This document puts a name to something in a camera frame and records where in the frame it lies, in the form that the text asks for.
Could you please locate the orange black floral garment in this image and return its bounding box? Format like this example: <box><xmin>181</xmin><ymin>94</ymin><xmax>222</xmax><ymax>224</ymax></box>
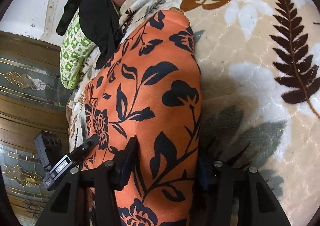
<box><xmin>82</xmin><ymin>10</ymin><xmax>202</xmax><ymax>225</ymax></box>

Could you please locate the brown wooden glass cabinet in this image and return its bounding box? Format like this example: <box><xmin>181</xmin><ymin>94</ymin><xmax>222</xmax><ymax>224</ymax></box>
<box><xmin>1</xmin><ymin>32</ymin><xmax>70</xmax><ymax>225</ymax></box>

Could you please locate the green white patterned pillow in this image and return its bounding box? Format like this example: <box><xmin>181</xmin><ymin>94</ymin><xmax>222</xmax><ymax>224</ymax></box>
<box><xmin>60</xmin><ymin>1</ymin><xmax>119</xmax><ymax>90</ymax></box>

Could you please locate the black garment on pillow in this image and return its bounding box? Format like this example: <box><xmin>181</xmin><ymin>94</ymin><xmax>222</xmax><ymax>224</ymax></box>
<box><xmin>56</xmin><ymin>0</ymin><xmax>123</xmax><ymax>69</ymax></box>

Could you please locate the beige leaf-pattern fleece blanket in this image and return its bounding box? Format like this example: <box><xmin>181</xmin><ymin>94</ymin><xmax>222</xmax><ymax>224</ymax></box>
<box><xmin>68</xmin><ymin>0</ymin><xmax>319</xmax><ymax>225</ymax></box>

